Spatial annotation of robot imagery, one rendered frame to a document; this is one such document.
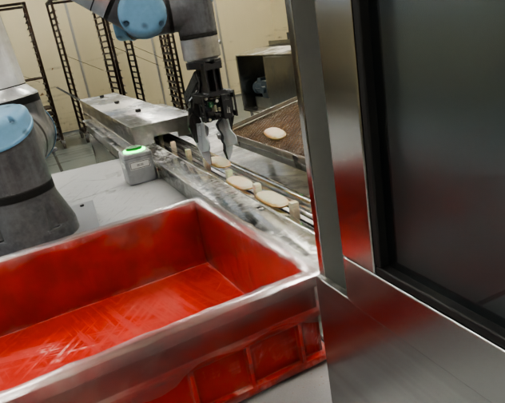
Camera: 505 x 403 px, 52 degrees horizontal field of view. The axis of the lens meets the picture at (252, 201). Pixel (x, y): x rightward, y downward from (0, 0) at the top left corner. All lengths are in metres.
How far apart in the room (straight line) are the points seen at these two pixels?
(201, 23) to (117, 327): 0.60
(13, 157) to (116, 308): 0.33
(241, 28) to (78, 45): 2.55
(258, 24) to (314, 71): 8.62
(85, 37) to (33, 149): 7.19
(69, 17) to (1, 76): 7.05
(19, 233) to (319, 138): 0.73
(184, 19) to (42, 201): 0.42
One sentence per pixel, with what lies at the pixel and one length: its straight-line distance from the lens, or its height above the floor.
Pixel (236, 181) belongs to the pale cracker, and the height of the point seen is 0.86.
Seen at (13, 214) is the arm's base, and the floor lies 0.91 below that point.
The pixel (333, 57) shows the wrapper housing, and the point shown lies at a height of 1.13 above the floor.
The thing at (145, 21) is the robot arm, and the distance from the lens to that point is 0.88.
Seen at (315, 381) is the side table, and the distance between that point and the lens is 0.52.
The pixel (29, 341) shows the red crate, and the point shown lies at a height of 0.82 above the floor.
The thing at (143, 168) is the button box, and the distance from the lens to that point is 1.29.
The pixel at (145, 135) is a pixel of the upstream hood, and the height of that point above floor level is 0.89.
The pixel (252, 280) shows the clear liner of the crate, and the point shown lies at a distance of 0.61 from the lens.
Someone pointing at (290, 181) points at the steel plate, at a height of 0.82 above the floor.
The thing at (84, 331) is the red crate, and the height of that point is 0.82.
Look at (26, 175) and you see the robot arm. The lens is 0.93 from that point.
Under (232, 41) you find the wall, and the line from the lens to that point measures 8.68.
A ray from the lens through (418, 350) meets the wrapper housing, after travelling 0.23.
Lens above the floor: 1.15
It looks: 19 degrees down
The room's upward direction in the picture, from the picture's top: 10 degrees counter-clockwise
